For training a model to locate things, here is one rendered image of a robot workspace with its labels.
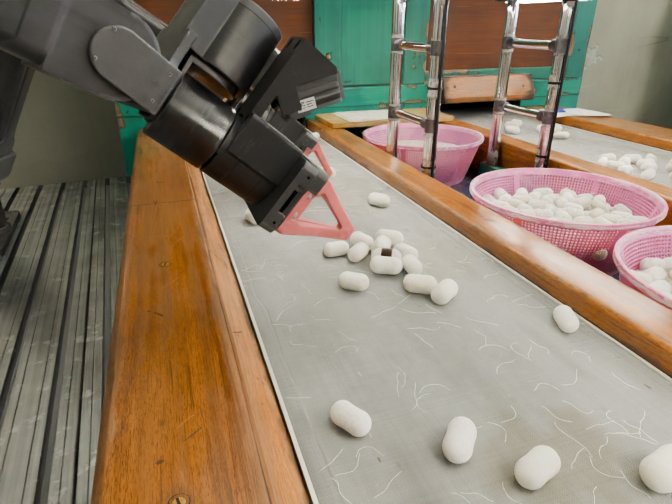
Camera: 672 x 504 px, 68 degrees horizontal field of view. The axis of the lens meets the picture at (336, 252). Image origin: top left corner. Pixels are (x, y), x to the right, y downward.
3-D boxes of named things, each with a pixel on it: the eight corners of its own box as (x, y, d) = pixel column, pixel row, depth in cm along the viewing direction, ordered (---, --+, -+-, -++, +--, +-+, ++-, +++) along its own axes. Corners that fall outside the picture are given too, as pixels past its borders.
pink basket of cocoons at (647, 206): (598, 314, 60) (617, 243, 56) (428, 245, 79) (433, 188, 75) (678, 254, 75) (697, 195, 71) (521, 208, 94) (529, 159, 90)
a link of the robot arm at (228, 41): (246, 40, 45) (134, -75, 37) (301, 43, 39) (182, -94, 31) (178, 146, 44) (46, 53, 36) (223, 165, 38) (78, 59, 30)
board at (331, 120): (332, 128, 119) (332, 123, 118) (314, 118, 131) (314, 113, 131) (453, 120, 128) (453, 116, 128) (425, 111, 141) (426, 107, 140)
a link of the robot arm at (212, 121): (242, 108, 44) (173, 54, 40) (263, 104, 39) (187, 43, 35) (200, 173, 43) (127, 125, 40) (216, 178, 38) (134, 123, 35)
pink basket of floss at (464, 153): (459, 200, 98) (464, 153, 94) (341, 181, 110) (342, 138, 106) (491, 169, 120) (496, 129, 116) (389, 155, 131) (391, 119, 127)
